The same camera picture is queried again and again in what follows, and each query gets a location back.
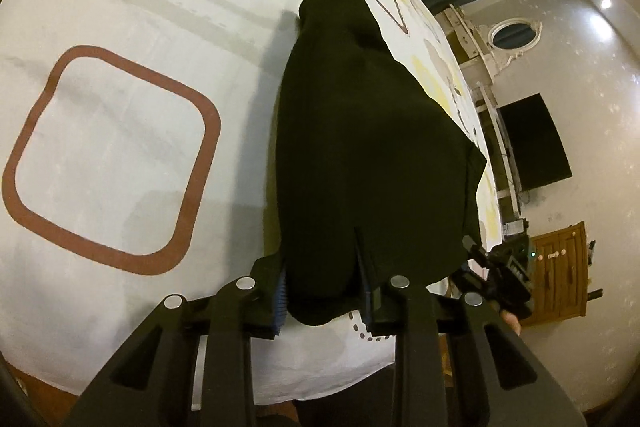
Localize wooden cabinet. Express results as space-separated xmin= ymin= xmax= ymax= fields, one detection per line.
xmin=520 ymin=220 xmax=594 ymax=328

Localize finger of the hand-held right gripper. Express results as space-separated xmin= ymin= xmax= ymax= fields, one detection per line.
xmin=450 ymin=268 xmax=490 ymax=304
xmin=462 ymin=234 xmax=495 ymax=267

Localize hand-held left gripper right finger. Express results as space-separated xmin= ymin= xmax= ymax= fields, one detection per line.
xmin=356 ymin=251 xmax=587 ymax=427

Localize black wall television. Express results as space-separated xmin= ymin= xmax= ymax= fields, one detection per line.
xmin=496 ymin=92 xmax=573 ymax=192

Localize white dresser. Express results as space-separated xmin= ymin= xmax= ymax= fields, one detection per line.
xmin=442 ymin=4 xmax=531 ymax=239

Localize oval white-framed mirror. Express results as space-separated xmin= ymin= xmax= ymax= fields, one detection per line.
xmin=487 ymin=17 xmax=544 ymax=53

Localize black pants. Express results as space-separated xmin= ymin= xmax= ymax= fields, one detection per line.
xmin=275 ymin=0 xmax=489 ymax=328

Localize person's right hand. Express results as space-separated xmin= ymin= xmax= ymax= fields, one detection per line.
xmin=500 ymin=311 xmax=523 ymax=336

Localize small grey device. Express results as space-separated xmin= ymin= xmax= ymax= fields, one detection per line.
xmin=502 ymin=217 xmax=530 ymax=238

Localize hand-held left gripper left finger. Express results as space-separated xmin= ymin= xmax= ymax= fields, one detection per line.
xmin=60 ymin=256 xmax=290 ymax=427

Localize person's dark clothing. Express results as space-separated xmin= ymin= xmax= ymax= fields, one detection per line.
xmin=255 ymin=363 xmax=399 ymax=427

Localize printed white bed sheet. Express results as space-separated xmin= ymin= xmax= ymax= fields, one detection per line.
xmin=0 ymin=0 xmax=504 ymax=409

